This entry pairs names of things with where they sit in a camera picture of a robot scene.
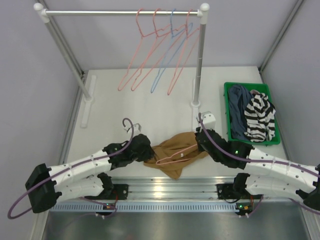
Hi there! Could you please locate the pink wire hanger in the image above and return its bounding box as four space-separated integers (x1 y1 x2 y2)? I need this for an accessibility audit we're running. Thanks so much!
167 9 200 96
130 8 171 92
117 8 158 92
155 143 198 166

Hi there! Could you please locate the brown tank top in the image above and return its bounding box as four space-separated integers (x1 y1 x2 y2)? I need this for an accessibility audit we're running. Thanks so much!
143 131 208 180

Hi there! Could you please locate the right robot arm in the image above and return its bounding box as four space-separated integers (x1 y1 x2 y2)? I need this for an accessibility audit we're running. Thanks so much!
195 129 320 215

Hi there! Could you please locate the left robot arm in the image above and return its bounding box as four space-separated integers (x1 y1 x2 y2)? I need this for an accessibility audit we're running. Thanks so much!
25 133 155 214

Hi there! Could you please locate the green plastic bin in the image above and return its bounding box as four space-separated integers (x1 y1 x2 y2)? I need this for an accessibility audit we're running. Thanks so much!
224 82 281 146

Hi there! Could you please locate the dark blue garment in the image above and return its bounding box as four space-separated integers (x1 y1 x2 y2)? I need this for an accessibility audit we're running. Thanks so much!
227 84 254 141

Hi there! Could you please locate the silver white clothes rack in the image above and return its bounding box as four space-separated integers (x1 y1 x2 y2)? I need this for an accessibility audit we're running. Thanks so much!
33 2 210 130

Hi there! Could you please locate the black white striped garment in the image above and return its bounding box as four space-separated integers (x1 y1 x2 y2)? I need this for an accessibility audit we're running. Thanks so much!
244 90 276 143

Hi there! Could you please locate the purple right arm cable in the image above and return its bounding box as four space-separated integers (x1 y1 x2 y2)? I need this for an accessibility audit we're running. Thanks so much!
198 112 320 173

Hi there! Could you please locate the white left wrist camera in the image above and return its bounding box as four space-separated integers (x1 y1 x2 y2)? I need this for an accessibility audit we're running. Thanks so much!
124 123 142 135

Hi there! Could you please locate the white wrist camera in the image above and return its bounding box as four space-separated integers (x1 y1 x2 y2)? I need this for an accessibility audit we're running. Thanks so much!
196 111 216 130
124 123 142 135

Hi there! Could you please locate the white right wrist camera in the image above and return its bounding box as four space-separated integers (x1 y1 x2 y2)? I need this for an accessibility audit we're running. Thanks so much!
196 111 216 130

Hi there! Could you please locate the aluminium mounting rail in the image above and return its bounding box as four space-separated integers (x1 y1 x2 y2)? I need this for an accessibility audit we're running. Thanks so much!
111 176 234 201

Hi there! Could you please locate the blue wire hanger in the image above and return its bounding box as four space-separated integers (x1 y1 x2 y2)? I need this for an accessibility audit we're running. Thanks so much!
150 8 195 93

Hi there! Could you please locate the slotted grey cable duct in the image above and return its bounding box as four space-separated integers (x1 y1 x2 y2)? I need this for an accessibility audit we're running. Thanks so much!
50 202 252 213

